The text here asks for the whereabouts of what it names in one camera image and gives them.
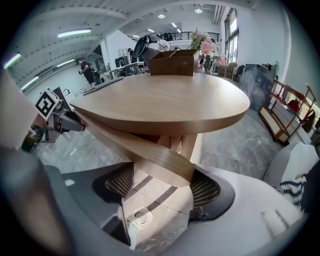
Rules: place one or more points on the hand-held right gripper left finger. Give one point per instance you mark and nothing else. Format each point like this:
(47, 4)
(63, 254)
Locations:
(82, 195)

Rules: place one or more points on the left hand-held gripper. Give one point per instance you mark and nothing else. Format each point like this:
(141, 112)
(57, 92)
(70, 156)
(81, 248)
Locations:
(50, 105)

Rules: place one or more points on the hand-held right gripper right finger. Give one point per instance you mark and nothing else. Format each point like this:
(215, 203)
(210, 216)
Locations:
(245, 212)

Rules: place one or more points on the pink flower bouquet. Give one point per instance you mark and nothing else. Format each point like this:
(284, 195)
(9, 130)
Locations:
(206, 46)

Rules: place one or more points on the black white striped blanket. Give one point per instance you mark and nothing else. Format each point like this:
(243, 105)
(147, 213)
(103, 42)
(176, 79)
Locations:
(290, 192)

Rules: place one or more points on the cardboard box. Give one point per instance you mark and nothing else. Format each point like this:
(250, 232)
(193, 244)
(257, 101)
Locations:
(227, 70)

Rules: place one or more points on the plastic wrapped dark panel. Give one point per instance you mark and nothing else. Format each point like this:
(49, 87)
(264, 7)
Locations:
(257, 87)

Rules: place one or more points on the ceiling tube lights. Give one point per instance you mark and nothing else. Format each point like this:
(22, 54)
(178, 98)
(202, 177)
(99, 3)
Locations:
(73, 33)

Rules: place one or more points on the tall window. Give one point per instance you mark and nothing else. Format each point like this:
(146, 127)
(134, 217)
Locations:
(232, 37)

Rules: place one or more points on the oval wooden table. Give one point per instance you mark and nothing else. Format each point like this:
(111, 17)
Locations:
(162, 100)

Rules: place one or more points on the dark wooden cabinet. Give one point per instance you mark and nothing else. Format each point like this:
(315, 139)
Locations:
(61, 92)

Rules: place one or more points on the wooden drawer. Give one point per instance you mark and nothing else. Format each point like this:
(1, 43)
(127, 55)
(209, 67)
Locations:
(160, 157)

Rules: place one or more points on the black cloth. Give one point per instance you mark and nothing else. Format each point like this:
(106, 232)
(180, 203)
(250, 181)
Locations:
(311, 190)

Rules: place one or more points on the wooden rattan shelf rack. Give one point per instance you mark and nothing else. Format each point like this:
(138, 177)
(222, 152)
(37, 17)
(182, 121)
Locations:
(272, 126)

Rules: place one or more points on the dark handbag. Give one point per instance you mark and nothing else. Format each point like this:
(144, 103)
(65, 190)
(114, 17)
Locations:
(309, 122)

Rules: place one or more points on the black mezzanine railing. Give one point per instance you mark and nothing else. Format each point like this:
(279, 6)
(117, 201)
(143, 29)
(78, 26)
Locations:
(182, 36)

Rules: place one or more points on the white workbench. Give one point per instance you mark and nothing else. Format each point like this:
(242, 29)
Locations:
(130, 68)

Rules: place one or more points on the person's torso white shirt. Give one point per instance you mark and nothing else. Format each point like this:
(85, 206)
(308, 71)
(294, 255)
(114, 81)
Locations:
(17, 117)

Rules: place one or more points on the grey round pouf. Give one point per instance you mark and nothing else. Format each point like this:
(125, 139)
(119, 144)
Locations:
(287, 160)

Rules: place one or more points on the round pendant lamp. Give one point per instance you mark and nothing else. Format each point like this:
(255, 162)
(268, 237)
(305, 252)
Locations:
(161, 16)
(198, 10)

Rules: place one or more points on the brown wooden organizer box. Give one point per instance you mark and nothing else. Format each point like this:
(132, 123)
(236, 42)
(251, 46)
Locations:
(172, 66)

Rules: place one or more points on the red bag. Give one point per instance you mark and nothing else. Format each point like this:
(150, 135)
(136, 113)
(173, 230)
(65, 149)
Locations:
(294, 104)

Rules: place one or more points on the person's right shoe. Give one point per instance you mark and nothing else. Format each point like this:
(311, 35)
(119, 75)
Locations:
(140, 220)

